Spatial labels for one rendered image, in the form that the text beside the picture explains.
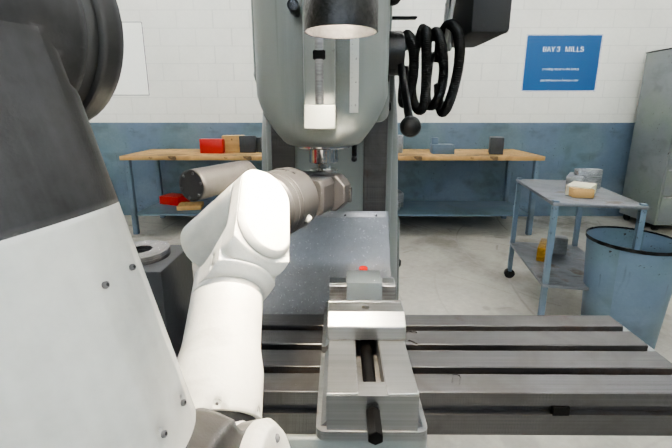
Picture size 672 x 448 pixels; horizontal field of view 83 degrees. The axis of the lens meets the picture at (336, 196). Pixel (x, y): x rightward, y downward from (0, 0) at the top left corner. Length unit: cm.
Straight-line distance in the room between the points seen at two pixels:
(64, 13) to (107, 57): 2
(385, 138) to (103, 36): 84
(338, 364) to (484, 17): 70
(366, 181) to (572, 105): 475
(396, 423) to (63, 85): 52
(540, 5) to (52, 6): 539
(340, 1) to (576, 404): 67
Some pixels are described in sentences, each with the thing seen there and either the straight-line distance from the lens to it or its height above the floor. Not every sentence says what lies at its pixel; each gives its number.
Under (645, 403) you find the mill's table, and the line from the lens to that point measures 83.
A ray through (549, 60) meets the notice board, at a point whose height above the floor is 193.
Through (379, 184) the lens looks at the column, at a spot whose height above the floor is 117.
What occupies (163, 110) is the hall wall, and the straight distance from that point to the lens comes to 529.
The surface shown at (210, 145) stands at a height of 97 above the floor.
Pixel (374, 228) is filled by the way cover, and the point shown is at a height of 105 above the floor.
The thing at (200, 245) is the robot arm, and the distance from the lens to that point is 44.
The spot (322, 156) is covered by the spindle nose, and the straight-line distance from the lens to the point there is 60.
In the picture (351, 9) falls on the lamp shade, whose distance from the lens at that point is 37.
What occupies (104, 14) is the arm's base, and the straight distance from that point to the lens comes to 22.
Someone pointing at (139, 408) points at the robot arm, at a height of 124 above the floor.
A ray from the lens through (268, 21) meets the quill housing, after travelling 56.
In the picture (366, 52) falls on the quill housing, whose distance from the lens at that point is 54.
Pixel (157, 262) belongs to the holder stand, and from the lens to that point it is 68.
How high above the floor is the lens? 136
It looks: 13 degrees down
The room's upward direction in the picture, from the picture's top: straight up
